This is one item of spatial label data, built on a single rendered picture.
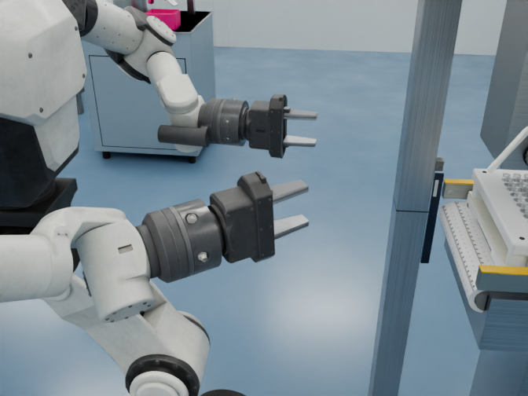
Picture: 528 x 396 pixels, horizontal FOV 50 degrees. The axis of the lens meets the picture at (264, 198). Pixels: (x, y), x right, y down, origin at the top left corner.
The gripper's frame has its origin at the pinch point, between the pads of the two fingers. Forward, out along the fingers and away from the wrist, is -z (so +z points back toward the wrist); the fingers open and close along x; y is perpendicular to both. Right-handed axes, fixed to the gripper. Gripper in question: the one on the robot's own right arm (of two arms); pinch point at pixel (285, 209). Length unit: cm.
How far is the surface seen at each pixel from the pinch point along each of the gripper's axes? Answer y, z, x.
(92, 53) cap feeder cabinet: -253, -20, 42
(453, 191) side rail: -9.5, -39.9, 13.8
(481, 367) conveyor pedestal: 1, -44, 52
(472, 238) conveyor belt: 1.6, -33.9, 15.5
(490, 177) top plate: -3.7, -41.9, 8.7
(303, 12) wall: -426, -250, 82
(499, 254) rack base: 9.4, -31.1, 12.8
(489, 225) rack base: 2.7, -36.1, 13.1
